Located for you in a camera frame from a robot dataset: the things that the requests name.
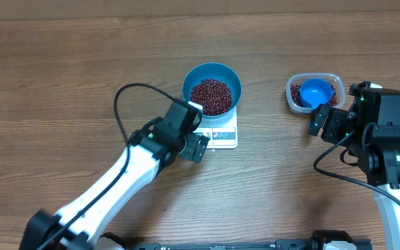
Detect red adzuki beans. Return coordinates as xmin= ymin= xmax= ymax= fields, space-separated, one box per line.
xmin=190 ymin=78 xmax=338 ymax=116

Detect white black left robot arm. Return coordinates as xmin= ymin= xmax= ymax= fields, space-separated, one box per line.
xmin=20 ymin=99 xmax=208 ymax=249

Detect clear plastic container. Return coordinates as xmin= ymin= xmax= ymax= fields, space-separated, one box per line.
xmin=285 ymin=73 xmax=346 ymax=115

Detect white digital kitchen scale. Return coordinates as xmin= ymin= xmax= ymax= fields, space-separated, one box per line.
xmin=194 ymin=108 xmax=238 ymax=150

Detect teal metal bowl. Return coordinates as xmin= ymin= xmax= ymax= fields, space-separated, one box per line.
xmin=182 ymin=62 xmax=242 ymax=114

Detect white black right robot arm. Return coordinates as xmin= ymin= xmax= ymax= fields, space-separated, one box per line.
xmin=308 ymin=81 xmax=400 ymax=249

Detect blue plastic measuring scoop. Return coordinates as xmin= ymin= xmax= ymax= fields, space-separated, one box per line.
xmin=299 ymin=78 xmax=334 ymax=109

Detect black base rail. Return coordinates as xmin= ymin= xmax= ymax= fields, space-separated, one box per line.
xmin=95 ymin=229 xmax=373 ymax=250

